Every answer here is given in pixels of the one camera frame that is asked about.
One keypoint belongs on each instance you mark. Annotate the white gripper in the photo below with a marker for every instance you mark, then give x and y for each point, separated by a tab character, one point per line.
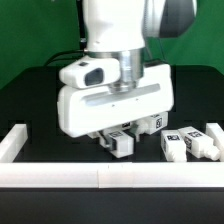
85	111

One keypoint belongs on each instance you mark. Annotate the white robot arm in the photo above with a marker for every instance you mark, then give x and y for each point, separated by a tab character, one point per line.
112	84

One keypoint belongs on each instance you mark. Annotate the black pole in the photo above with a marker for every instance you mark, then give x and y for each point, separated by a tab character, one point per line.
82	39

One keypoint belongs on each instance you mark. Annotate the white U-shaped fence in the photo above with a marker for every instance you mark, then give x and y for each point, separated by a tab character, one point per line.
100	175

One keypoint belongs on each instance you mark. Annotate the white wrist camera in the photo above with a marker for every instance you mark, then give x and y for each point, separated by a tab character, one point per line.
90	72

